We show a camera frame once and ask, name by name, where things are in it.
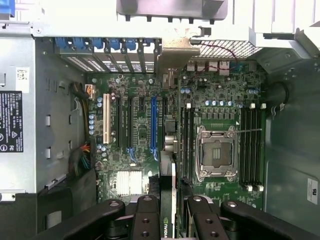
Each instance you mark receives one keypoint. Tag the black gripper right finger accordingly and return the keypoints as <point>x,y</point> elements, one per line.
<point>205,222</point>

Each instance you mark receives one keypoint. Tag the blue case latch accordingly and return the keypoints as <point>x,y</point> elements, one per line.
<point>6,8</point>

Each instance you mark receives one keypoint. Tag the metal CPU socket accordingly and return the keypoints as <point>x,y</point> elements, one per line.
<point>217,152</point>

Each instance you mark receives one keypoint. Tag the beige expansion slot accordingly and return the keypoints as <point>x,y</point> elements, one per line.
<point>106,120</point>

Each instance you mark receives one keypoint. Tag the long black expansion slot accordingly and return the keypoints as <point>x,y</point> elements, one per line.
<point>120,122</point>
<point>130,122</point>

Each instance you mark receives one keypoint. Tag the green motherboard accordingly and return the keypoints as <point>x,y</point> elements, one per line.
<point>140,117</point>

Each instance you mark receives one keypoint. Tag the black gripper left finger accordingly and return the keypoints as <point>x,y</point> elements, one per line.
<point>147,220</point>

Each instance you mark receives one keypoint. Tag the open grey PC case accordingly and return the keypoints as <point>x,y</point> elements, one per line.
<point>287,150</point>

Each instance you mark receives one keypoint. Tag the blue expansion slot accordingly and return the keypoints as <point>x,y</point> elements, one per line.
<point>153,125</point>

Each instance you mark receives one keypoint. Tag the silver chipset heatsink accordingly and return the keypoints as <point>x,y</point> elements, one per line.
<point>129,182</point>

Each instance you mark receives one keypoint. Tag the grey power supply unit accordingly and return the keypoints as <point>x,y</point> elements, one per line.
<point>30,100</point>

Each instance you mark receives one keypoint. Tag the metal socket locking lever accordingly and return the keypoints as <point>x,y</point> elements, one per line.
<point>250,129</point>

